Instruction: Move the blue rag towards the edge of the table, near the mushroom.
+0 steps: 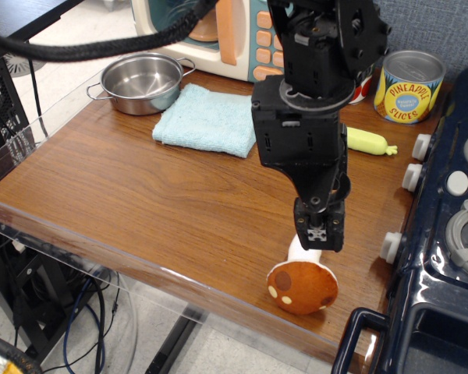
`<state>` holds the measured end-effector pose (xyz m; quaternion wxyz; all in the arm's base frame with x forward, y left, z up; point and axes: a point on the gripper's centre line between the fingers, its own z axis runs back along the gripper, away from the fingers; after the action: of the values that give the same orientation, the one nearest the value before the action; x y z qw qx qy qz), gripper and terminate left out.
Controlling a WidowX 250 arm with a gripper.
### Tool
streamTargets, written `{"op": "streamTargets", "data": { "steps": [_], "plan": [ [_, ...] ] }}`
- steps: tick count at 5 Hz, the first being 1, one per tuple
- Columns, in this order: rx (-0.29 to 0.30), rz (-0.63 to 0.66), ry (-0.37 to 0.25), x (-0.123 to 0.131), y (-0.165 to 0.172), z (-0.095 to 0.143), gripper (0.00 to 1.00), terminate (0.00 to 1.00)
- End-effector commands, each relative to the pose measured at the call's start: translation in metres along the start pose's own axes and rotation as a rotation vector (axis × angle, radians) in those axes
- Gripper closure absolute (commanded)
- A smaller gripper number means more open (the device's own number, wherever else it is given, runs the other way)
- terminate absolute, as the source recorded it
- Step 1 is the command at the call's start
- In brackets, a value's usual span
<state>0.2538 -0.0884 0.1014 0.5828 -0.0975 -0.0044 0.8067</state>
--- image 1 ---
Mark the brown plush mushroom toy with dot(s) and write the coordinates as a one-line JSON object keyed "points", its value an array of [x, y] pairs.
{"points": [[301, 285]]}

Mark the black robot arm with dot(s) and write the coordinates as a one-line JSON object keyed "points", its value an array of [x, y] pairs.
{"points": [[328, 47]]}

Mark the tomato sauce can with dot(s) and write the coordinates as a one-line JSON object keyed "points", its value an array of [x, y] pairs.
{"points": [[362, 89]]}

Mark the small stainless steel pot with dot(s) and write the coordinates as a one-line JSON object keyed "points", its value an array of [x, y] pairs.
{"points": [[144, 83]]}

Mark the toy microwave teal and cream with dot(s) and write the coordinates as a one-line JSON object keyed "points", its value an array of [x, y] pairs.
{"points": [[236, 39]]}

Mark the black computer tower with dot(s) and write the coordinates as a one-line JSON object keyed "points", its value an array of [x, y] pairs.
{"points": [[12, 116]]}

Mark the clear acrylic table guard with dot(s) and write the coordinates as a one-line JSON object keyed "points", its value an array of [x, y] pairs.
{"points": [[205, 227]]}

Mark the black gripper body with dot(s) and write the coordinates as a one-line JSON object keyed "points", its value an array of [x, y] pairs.
{"points": [[304, 138]]}

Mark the dark blue toy stove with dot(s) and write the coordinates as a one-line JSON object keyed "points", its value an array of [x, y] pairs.
{"points": [[425, 328]]}

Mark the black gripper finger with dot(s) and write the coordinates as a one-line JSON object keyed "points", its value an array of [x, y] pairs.
{"points": [[333, 219], [302, 220]]}

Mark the black table leg frame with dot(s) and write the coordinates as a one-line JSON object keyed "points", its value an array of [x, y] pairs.
{"points": [[172, 346]]}

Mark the pineapple slices can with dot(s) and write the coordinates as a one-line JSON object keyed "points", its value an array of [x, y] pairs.
{"points": [[408, 86]]}

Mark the light blue towel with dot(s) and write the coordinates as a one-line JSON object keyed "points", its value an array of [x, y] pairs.
{"points": [[205, 120]]}

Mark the black desk top edge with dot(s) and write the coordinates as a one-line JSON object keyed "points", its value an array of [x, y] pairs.
{"points": [[22, 20]]}

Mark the spoon with yellow-green handle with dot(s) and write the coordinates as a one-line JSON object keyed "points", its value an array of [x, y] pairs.
{"points": [[369, 142]]}

